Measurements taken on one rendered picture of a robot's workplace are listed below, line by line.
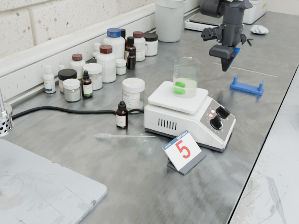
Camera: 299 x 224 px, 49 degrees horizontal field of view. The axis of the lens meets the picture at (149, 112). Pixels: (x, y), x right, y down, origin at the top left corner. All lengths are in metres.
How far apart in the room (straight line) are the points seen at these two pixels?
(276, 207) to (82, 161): 0.39
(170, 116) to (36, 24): 0.50
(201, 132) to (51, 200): 0.35
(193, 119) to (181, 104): 0.04
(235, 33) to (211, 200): 0.53
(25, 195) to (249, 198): 0.42
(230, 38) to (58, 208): 0.67
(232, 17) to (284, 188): 0.50
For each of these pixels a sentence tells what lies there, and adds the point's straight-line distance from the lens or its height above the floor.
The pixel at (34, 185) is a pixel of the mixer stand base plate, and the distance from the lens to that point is 0.67.
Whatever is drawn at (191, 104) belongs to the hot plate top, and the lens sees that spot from 0.76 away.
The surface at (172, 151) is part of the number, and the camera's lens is 0.70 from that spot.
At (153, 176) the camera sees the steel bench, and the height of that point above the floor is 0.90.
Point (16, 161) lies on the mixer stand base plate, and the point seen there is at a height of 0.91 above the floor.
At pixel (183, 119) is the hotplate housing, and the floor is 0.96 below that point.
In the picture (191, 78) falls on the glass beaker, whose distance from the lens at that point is 0.76.
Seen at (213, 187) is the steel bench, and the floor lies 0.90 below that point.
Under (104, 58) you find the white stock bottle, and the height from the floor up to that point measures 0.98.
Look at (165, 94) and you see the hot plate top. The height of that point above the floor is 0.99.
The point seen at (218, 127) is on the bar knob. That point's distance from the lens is 0.76.
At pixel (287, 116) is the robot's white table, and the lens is 0.97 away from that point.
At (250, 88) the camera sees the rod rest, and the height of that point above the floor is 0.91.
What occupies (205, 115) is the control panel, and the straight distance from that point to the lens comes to 0.77.
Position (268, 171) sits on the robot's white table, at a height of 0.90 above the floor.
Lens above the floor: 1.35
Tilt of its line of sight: 31 degrees down
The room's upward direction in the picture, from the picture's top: 3 degrees clockwise
